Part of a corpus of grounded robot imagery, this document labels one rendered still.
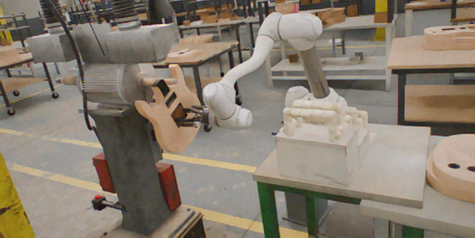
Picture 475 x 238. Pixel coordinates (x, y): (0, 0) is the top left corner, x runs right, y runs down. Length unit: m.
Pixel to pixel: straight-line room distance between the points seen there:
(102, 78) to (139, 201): 0.76
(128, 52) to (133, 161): 0.71
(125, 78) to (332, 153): 1.07
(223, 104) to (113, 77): 0.65
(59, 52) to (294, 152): 1.36
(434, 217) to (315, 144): 0.42
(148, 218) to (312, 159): 1.29
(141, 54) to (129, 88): 0.28
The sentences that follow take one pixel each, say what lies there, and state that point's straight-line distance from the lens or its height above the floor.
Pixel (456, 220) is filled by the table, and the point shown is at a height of 0.90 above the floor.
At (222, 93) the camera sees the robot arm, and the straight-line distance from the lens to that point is 1.49.
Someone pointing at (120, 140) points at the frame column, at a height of 0.94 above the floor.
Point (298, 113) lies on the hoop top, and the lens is 1.27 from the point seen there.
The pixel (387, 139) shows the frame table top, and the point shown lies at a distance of 1.68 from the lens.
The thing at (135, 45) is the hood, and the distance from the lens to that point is 1.64.
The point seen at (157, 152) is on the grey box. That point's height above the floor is 0.72.
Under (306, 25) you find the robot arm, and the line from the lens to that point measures 1.78.
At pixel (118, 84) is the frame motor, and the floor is 1.27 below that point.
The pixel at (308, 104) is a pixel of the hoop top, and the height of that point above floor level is 1.20.
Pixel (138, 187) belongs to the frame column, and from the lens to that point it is 2.20.
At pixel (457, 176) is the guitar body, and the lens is 1.34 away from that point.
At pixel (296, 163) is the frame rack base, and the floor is 1.00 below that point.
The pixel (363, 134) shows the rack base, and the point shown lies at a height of 1.02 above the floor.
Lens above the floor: 1.67
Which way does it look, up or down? 19 degrees down
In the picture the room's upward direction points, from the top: 9 degrees counter-clockwise
